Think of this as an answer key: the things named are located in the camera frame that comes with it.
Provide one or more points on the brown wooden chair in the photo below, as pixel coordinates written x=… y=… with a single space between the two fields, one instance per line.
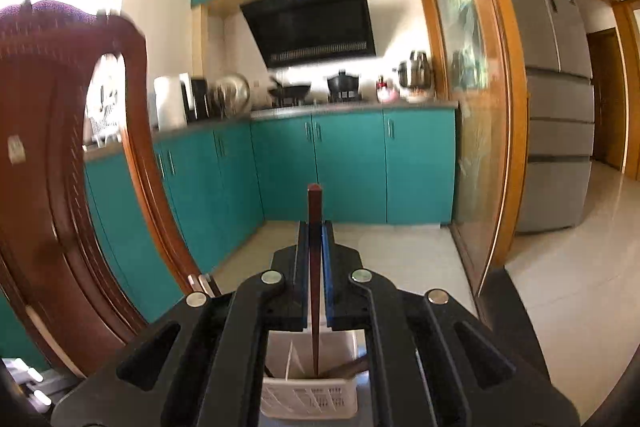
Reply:
x=45 y=207

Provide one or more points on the small red and white jar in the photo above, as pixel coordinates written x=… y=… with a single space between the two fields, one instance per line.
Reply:
x=386 y=92

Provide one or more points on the white plastic utensil holder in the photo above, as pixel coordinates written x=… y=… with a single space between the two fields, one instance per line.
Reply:
x=305 y=399

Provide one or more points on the red-brown chopstick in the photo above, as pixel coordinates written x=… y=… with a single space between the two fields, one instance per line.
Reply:
x=315 y=207

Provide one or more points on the black cooking pot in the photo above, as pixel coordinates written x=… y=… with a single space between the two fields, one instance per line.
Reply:
x=344 y=86

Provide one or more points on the grey kitchen countertop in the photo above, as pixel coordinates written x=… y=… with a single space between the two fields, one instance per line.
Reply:
x=425 y=104

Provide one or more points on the silver rice cooker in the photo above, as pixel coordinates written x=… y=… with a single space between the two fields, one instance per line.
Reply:
x=416 y=77

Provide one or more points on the dark brown chopstick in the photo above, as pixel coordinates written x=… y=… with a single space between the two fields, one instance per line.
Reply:
x=350 y=366

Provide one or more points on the white cylindrical kettle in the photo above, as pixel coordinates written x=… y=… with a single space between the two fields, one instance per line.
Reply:
x=169 y=104

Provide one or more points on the white dish rack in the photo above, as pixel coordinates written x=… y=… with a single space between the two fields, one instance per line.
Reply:
x=105 y=117

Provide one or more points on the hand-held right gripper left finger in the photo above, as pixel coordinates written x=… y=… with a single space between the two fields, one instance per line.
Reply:
x=303 y=277

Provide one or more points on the black range hood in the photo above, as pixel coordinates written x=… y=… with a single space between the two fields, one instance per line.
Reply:
x=310 y=27

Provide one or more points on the wooden door frame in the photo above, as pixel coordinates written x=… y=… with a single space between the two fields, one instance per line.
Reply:
x=627 y=82

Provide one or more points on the wooden framed glass sliding door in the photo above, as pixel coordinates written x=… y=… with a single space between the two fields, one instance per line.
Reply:
x=470 y=107

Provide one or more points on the black countertop appliance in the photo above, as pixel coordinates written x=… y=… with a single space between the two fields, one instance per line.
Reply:
x=199 y=99

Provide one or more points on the gas stove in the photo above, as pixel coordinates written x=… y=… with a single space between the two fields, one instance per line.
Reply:
x=315 y=103

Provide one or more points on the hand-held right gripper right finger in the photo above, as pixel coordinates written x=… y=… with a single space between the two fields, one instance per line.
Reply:
x=328 y=277

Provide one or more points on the steel pot lid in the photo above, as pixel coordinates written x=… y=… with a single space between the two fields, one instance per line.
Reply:
x=232 y=94

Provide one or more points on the grey refrigerator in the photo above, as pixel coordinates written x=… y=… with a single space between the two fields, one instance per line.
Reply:
x=555 y=107

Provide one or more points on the black wok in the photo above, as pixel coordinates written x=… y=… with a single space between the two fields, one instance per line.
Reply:
x=292 y=89

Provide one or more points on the teal lower kitchen cabinets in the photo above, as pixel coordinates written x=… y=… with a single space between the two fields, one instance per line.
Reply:
x=350 y=167

